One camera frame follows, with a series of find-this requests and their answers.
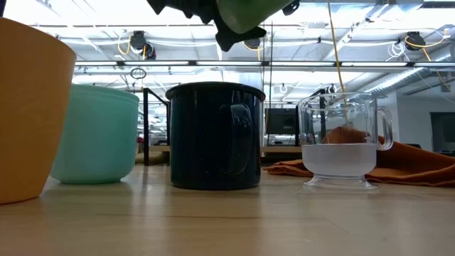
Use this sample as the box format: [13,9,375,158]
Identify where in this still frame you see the thin black pole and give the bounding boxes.
[268,21,274,146]

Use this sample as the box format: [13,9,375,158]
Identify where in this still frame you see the orange cloth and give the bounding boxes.
[263,134,455,188]

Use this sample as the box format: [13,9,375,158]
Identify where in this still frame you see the black ceiling cable reel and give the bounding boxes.
[243,38,262,51]
[405,31,427,51]
[129,31,157,60]

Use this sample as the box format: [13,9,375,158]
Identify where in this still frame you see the turquoise mug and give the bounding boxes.
[49,84,141,186]

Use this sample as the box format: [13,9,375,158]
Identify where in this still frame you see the dark computer monitor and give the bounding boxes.
[264,108,300,146]

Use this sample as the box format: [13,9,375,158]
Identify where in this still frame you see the beige cloth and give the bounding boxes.
[134,151,171,166]

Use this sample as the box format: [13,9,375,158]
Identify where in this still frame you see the dark blue enamel mug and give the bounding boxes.
[165,81,267,191]

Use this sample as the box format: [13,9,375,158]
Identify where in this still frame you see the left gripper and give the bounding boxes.
[146,0,268,53]

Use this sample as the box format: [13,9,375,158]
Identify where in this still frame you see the clear plastic cup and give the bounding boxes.
[297,91,395,190]

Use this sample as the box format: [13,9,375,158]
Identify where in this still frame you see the light green cup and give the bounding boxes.
[215,0,296,36]

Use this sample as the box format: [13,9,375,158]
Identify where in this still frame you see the dark wall screen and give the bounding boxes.
[429,112,455,154]

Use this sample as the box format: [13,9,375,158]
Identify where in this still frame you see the yellow cable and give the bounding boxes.
[326,0,351,127]

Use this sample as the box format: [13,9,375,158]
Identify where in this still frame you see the orange plastic cup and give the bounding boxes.
[0,17,77,206]

